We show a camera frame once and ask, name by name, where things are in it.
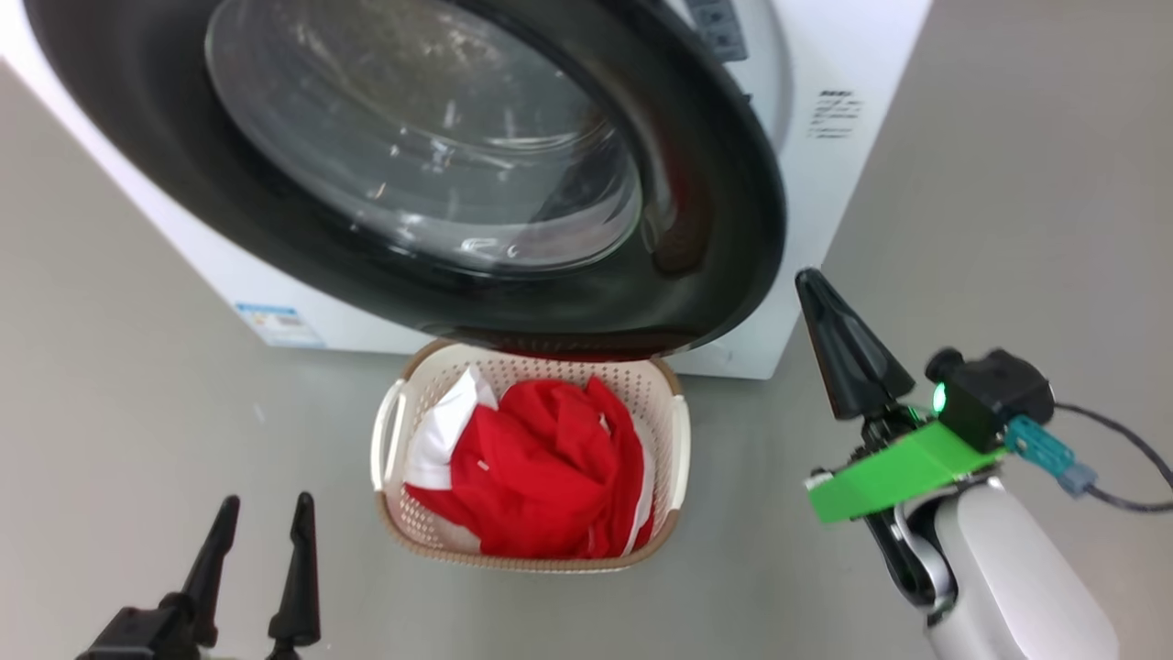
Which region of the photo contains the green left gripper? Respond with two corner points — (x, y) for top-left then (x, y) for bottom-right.
(77, 491), (323, 660)

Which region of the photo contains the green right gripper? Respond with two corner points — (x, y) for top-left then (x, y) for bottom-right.
(794, 267), (1006, 524)

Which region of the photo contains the dark washing machine door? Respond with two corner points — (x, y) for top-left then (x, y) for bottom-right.
(22, 0), (788, 361)

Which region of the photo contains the red and white garment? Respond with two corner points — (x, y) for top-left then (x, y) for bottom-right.
(402, 364), (657, 561)

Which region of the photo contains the cream perforated laundry basket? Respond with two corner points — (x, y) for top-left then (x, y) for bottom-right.
(369, 338), (692, 575)

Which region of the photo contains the white front-load washing machine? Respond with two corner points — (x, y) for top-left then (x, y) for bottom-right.
(0, 0), (935, 382)

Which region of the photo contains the blue energy label sticker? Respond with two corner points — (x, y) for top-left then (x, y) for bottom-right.
(234, 302), (328, 350)

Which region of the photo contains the teal right camera connector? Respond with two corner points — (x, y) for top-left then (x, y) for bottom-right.
(1004, 414), (1099, 497)

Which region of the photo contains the black right camera cable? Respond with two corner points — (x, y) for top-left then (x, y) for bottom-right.
(1052, 401), (1173, 515)

